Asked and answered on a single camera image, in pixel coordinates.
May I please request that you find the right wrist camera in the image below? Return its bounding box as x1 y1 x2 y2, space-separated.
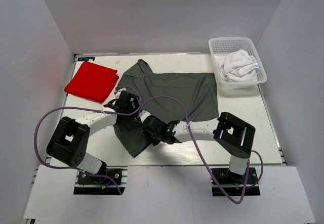
138 110 151 123

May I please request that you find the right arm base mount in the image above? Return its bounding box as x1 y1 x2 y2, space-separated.
211 167 261 197

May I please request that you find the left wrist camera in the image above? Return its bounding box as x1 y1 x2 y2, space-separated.
114 87 127 100

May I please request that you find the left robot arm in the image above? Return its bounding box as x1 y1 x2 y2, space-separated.
46 90 141 183

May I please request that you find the white plastic perforated basket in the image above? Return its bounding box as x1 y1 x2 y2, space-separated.
208 37 267 90

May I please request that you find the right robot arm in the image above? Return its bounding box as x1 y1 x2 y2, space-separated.
139 111 256 183

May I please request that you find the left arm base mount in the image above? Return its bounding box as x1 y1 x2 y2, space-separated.
73 166 128 196

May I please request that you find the folded red t-shirt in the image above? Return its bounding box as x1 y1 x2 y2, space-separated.
64 61 119 103

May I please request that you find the blue label sticker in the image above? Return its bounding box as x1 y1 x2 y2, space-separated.
77 57 95 62

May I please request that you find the white t-shirt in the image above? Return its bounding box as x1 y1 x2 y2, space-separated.
219 50 260 82

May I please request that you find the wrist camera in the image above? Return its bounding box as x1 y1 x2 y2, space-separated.
114 87 127 100
138 110 151 123

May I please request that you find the dark green t-shirt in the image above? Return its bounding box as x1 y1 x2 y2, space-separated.
112 58 220 159

